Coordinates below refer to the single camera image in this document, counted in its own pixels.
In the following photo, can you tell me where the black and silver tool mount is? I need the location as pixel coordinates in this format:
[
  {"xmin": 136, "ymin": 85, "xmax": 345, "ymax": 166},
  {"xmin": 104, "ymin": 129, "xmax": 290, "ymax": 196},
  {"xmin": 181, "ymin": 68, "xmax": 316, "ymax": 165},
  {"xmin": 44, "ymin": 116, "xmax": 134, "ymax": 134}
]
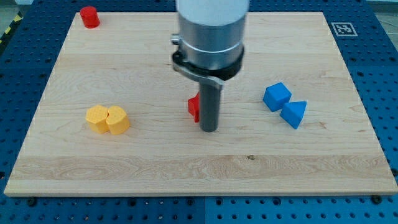
[{"xmin": 172, "ymin": 49, "xmax": 244, "ymax": 90}]

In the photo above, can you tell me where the blue triangle block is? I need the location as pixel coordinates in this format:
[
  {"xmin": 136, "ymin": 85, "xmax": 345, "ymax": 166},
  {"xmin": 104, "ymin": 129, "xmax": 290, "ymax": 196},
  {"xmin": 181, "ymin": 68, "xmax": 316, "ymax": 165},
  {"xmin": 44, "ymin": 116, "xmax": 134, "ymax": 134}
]
[{"xmin": 280, "ymin": 101, "xmax": 307, "ymax": 129}]

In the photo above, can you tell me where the red cylinder block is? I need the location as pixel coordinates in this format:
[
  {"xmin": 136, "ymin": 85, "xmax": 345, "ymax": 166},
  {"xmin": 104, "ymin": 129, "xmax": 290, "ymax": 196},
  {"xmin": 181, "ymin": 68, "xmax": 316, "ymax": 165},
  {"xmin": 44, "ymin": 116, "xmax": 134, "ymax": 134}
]
[{"xmin": 80, "ymin": 6, "xmax": 100, "ymax": 29}]

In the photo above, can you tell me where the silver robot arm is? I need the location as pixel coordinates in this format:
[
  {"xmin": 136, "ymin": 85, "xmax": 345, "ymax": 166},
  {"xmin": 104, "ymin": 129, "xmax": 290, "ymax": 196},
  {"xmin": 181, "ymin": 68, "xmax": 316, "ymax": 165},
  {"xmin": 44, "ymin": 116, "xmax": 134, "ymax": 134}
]
[{"xmin": 171, "ymin": 0, "xmax": 250, "ymax": 132}]

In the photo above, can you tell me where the white fiducial marker tag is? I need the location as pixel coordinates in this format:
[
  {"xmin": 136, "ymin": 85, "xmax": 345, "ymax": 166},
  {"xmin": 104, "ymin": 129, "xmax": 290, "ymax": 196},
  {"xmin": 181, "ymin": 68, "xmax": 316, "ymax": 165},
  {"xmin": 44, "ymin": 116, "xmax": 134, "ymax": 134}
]
[{"xmin": 331, "ymin": 22, "xmax": 358, "ymax": 37}]

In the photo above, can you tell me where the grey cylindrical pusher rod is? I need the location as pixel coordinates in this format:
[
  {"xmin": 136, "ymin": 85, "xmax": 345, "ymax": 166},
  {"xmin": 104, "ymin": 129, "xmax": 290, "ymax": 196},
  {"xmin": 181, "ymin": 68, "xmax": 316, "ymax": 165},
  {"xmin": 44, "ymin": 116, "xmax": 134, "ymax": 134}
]
[{"xmin": 199, "ymin": 83, "xmax": 221, "ymax": 132}]

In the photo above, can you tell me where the yellow heart block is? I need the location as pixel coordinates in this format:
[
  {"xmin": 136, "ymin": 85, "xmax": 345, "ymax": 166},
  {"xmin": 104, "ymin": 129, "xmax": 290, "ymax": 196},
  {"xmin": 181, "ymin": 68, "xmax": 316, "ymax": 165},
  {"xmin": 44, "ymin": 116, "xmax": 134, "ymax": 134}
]
[{"xmin": 106, "ymin": 106, "xmax": 130, "ymax": 135}]

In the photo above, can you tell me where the yellow hexagon block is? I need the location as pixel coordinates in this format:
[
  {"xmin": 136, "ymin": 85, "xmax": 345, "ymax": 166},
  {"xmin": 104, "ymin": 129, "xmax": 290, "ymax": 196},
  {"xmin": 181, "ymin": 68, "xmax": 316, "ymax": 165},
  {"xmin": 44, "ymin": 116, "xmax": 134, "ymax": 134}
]
[{"xmin": 85, "ymin": 105, "xmax": 109, "ymax": 134}]

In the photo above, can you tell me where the wooden board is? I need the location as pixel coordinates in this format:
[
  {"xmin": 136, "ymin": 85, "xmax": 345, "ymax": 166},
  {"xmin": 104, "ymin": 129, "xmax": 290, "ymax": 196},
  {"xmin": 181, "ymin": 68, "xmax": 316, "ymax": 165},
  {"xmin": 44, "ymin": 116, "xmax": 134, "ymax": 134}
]
[{"xmin": 4, "ymin": 12, "xmax": 397, "ymax": 197}]

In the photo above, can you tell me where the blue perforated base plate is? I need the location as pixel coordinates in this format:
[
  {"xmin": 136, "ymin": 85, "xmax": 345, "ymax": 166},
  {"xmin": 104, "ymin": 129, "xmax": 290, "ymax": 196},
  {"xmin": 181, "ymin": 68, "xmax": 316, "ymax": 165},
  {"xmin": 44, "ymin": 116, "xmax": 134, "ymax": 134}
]
[{"xmin": 1, "ymin": 0, "xmax": 397, "ymax": 223}]

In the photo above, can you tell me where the blue cube block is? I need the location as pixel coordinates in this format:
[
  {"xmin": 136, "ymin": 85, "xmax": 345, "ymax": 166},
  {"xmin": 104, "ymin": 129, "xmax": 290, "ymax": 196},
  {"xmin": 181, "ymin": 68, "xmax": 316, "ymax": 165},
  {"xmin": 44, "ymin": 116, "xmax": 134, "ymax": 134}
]
[{"xmin": 263, "ymin": 82, "xmax": 292, "ymax": 112}]

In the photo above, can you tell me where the red star block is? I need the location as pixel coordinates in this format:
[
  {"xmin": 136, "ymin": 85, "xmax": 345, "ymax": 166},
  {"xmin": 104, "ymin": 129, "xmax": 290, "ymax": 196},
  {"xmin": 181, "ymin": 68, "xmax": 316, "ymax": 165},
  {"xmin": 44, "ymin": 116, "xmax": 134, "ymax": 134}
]
[{"xmin": 187, "ymin": 92, "xmax": 200, "ymax": 123}]

